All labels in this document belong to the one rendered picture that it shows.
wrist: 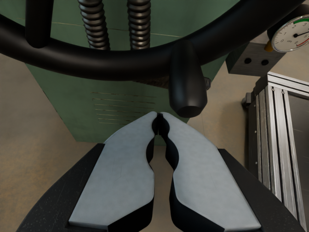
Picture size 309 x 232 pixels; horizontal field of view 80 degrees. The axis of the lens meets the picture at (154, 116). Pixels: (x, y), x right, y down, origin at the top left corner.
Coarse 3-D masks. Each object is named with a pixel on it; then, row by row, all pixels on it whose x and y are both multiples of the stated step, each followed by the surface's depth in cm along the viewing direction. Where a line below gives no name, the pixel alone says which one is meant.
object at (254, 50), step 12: (264, 36) 33; (240, 48) 34; (252, 48) 33; (228, 60) 39; (240, 60) 35; (252, 60) 35; (264, 60) 35; (276, 60) 35; (228, 72) 39; (240, 72) 38; (252, 72) 38; (264, 72) 38
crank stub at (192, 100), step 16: (176, 48) 13; (192, 48) 13; (176, 64) 12; (192, 64) 12; (176, 80) 12; (192, 80) 11; (176, 96) 11; (192, 96) 11; (176, 112) 12; (192, 112) 11
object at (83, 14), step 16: (80, 0) 17; (96, 0) 18; (128, 0) 18; (144, 0) 17; (96, 16) 19; (128, 16) 19; (144, 16) 18; (96, 32) 20; (144, 32) 20; (96, 48) 22; (144, 48) 22; (144, 80) 28; (160, 80) 27; (208, 80) 33
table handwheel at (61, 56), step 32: (32, 0) 12; (256, 0) 12; (288, 0) 11; (0, 32) 14; (32, 32) 14; (224, 32) 13; (256, 32) 13; (32, 64) 16; (64, 64) 16; (96, 64) 16; (128, 64) 16; (160, 64) 16
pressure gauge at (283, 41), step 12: (300, 12) 25; (276, 24) 27; (288, 24) 26; (300, 24) 26; (276, 36) 28; (288, 36) 28; (300, 36) 28; (264, 48) 33; (276, 48) 29; (288, 48) 30
